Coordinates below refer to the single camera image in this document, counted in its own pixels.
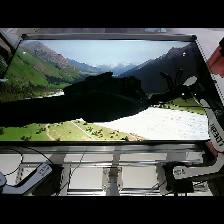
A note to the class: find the black pants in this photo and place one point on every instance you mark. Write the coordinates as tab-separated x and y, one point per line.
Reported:
100	100

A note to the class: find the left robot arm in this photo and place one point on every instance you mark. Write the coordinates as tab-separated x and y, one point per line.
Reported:
33	176

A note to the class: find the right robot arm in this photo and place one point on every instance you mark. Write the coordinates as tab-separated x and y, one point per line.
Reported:
215	133

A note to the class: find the red garment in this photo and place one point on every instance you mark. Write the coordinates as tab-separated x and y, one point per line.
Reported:
211	146
217	61

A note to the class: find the silver frame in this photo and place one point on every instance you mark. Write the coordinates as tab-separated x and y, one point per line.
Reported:
113	148

